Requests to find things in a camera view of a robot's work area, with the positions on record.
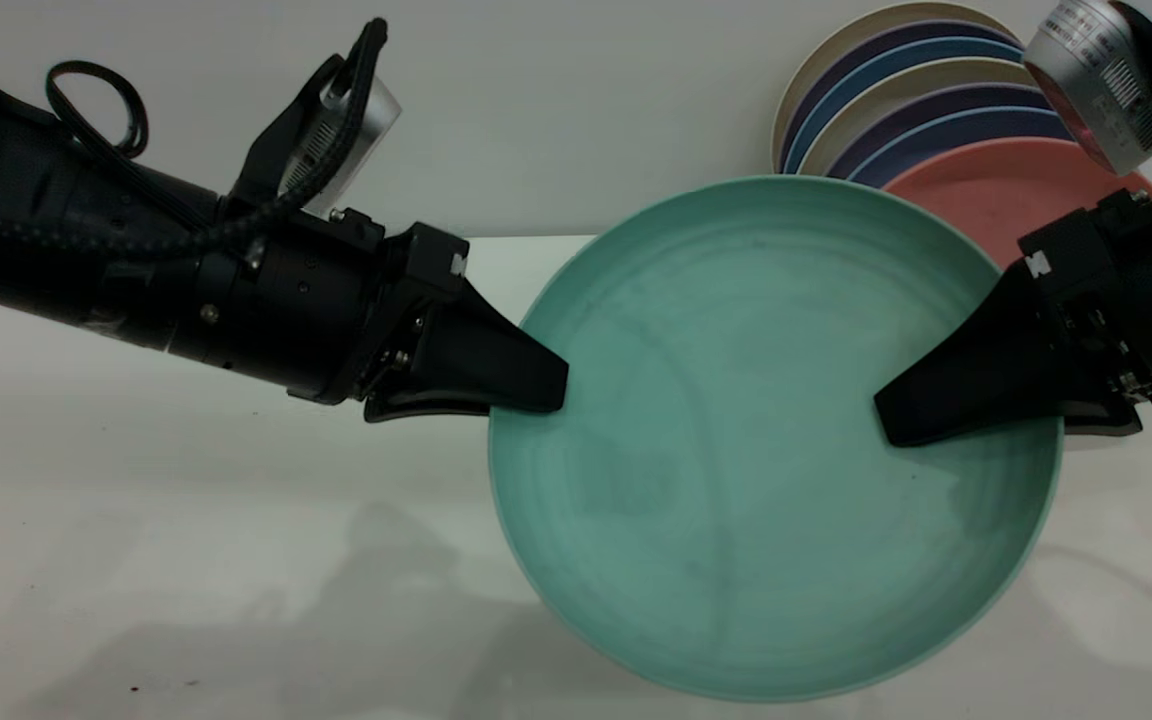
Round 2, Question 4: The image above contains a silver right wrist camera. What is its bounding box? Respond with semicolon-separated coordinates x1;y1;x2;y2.
1024;0;1152;177

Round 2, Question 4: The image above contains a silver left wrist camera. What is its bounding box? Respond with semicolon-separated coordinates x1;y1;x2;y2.
231;55;403;217

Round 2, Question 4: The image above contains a dark purple round plate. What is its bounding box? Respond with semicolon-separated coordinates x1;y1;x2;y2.
778;22;1024;171
824;84;1053;181

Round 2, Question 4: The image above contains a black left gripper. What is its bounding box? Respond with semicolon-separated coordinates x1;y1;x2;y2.
266;210;570;423

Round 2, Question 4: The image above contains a pink round plate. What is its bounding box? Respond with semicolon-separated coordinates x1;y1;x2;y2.
881;137;1152;269

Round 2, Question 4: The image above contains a braided black cable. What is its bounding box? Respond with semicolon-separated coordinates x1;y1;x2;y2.
0;18;389;263

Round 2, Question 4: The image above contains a blue round plate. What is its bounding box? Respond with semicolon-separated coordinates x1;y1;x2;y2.
848;107;1072;189
784;38;1029;173

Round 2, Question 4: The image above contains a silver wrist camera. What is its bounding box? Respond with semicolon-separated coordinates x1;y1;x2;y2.
231;55;403;217
1024;0;1152;177

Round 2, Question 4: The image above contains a green round plate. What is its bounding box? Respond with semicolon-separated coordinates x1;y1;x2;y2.
488;175;1065;703

